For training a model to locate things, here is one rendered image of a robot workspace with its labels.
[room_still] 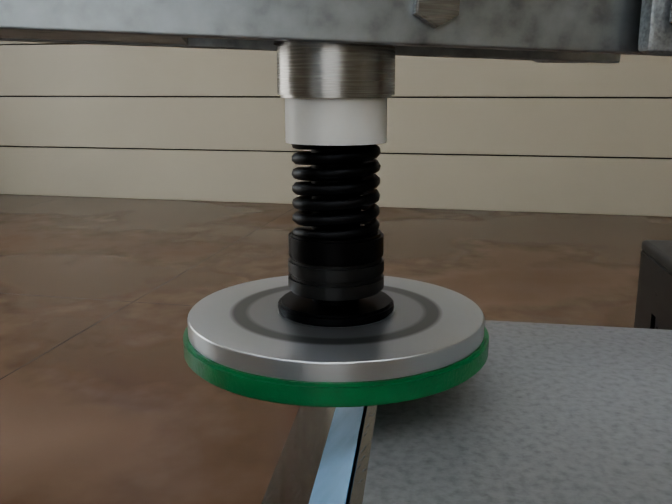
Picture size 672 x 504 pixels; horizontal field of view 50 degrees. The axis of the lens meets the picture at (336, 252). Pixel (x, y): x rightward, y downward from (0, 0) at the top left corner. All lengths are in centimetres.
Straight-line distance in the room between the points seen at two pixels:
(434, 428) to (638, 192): 627
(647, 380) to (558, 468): 17
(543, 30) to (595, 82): 611
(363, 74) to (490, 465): 25
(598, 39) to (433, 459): 28
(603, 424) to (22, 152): 773
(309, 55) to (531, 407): 28
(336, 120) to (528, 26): 13
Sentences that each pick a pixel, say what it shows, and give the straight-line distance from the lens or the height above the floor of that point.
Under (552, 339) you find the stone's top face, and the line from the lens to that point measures 66.
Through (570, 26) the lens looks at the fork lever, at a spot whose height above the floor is 109.
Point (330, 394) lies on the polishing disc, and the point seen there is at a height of 88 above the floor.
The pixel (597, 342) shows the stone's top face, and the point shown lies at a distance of 67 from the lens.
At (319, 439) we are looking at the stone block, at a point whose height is 80.
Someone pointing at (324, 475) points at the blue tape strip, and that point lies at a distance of 49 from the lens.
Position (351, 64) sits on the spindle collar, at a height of 107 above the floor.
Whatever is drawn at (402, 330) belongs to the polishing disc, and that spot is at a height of 90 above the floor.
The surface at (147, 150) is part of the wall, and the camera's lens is 734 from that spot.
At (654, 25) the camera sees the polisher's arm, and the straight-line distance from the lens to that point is 49.
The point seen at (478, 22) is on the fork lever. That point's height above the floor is 109.
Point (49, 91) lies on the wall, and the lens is 783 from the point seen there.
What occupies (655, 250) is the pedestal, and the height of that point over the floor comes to 74.
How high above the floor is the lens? 105
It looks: 13 degrees down
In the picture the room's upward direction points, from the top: straight up
